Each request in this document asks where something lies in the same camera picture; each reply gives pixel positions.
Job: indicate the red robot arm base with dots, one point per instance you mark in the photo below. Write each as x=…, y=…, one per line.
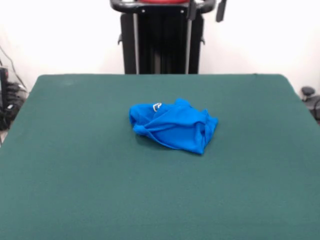
x=162, y=1

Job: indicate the blue crumpled shirt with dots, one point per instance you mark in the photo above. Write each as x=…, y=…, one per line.
x=175, y=130

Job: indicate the dark green table cloth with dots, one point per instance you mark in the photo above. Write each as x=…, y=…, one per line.
x=100, y=175

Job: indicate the black office chair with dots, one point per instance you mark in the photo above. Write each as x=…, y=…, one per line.
x=311, y=100

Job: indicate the black electronics box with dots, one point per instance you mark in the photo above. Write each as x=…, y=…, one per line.
x=4, y=80

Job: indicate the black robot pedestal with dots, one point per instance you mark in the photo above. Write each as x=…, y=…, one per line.
x=162, y=45

